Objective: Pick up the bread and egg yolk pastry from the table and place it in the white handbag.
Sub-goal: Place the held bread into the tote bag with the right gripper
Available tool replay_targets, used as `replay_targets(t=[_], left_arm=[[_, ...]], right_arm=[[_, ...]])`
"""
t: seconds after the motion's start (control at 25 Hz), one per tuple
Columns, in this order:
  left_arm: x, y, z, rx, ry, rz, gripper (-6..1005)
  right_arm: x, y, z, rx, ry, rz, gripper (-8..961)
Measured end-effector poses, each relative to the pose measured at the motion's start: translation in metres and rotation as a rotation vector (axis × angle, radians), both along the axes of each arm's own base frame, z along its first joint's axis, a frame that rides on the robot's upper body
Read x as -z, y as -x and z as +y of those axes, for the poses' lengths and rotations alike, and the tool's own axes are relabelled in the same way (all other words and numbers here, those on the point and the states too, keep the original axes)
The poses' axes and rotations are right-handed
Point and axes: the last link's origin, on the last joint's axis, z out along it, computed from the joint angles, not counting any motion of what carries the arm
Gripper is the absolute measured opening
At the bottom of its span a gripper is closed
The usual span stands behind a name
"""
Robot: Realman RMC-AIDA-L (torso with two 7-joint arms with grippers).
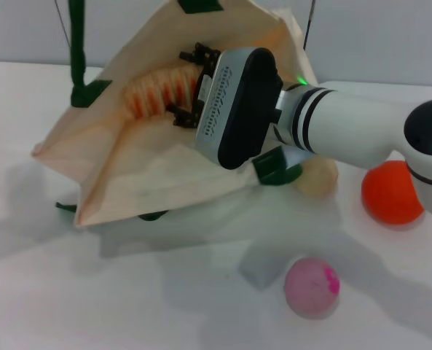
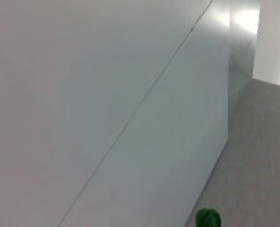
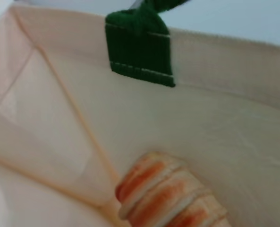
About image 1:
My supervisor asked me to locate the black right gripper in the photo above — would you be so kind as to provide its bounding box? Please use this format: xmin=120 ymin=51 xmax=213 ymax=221
xmin=167 ymin=42 xmax=222 ymax=130

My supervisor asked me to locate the long orange striped bread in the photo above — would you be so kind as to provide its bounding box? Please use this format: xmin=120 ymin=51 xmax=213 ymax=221
xmin=123 ymin=65 xmax=202 ymax=121

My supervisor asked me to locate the pink round bun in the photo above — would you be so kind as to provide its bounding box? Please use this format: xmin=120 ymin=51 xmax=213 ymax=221
xmin=283 ymin=257 xmax=340 ymax=320

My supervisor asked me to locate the orange round fruit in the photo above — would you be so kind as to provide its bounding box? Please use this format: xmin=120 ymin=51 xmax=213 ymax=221
xmin=361 ymin=160 xmax=425 ymax=223

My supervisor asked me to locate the beige round egg yolk pastry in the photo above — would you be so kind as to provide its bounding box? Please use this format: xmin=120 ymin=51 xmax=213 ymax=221
xmin=294 ymin=158 xmax=339 ymax=198

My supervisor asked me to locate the cream bag with green handles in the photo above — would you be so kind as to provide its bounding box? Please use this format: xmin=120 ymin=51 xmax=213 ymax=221
xmin=31 ymin=0 xmax=318 ymax=229

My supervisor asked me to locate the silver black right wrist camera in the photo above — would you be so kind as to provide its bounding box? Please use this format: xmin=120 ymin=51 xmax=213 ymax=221
xmin=195 ymin=47 xmax=286 ymax=171

